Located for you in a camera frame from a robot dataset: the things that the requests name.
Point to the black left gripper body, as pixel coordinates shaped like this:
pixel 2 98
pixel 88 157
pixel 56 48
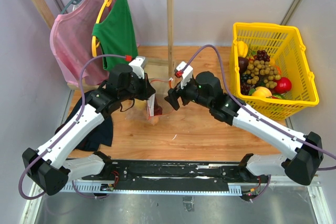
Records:
pixel 138 88

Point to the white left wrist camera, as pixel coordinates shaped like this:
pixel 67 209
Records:
pixel 138 65

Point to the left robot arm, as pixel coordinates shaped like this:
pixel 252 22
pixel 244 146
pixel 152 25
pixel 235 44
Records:
pixel 68 140

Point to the yellow hanger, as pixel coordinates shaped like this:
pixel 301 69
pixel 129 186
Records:
pixel 103 12

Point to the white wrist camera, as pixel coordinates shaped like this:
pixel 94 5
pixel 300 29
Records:
pixel 185 72
pixel 138 65

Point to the clear zip top bag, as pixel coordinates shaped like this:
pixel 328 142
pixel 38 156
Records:
pixel 161 87

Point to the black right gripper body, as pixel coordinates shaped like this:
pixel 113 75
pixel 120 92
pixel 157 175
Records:
pixel 189 93

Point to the yellow plastic basket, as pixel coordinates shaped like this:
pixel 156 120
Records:
pixel 285 46

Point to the red apple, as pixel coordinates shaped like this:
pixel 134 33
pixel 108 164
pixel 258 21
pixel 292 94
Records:
pixel 283 85

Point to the green tank top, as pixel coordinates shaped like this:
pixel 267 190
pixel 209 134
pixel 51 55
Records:
pixel 116 32

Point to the brown longan bunch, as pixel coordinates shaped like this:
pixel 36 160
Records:
pixel 261 73

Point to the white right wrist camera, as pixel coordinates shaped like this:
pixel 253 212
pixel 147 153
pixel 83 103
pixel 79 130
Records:
pixel 185 72

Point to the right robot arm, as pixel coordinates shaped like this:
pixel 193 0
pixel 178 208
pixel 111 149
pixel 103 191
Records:
pixel 300 155

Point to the yellow bell pepper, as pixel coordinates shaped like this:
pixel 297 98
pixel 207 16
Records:
pixel 242 49

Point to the pink shirt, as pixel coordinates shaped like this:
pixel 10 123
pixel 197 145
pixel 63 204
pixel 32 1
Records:
pixel 71 36

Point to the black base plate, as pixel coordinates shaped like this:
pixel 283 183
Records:
pixel 176 176

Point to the aluminium rail frame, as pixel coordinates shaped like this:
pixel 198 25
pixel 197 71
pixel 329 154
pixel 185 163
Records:
pixel 100 175

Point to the dark grape bunch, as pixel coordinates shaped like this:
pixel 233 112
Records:
pixel 262 55

